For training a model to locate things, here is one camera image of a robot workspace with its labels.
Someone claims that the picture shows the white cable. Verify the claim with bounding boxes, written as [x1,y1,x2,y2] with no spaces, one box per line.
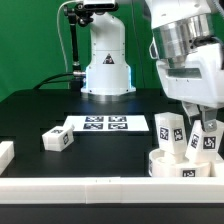
[56,0,84,74]

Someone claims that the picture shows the white round stool seat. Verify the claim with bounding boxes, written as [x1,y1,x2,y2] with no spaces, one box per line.
[149,149,211,177]

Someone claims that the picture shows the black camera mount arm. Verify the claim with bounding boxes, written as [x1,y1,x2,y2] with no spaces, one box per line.
[64,3,93,90]

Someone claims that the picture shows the white marker sheet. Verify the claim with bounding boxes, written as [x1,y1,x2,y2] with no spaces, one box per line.
[64,115,149,132]

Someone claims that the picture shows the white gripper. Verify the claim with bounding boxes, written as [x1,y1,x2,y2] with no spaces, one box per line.
[156,43,224,132]

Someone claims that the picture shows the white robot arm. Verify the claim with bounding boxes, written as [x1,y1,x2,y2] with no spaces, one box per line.
[84,0,224,132]

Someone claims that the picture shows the black cables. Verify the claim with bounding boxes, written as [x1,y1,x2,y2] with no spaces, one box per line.
[32,72,84,90]

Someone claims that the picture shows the white U-shaped fence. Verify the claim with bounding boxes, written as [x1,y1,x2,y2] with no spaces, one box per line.
[0,141,224,204]

